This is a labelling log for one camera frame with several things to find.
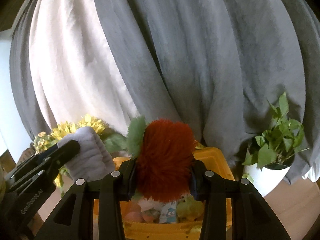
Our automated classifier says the white knotted plush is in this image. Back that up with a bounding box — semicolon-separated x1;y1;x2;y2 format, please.
57;126;116;182

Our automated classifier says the Mickey Mouse plush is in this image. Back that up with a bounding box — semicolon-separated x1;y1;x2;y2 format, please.
131;192;187;212

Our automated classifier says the red pompom apple toy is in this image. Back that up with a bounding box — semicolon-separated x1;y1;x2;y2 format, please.
126;116;195;203

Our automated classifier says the green frog plush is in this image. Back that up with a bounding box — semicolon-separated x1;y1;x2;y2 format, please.
176;194;204;222

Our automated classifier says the patterned brown cloth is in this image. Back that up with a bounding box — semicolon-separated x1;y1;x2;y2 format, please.
17;142;35;166

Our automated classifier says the white plant pot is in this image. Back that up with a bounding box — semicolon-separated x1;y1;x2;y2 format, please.
244;164;290;197

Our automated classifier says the orange plastic crate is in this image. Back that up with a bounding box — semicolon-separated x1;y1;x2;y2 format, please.
92;146;235;240

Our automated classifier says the sunflower bouquet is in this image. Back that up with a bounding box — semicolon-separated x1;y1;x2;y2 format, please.
33;115;129;194

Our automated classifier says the green potted plant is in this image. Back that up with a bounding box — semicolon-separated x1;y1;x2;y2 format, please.
242;92;309;181

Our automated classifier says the beige curtain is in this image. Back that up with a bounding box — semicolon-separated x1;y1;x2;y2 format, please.
29;0;138;135

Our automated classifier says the grey curtain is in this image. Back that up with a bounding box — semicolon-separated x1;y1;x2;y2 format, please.
10;0;319;184

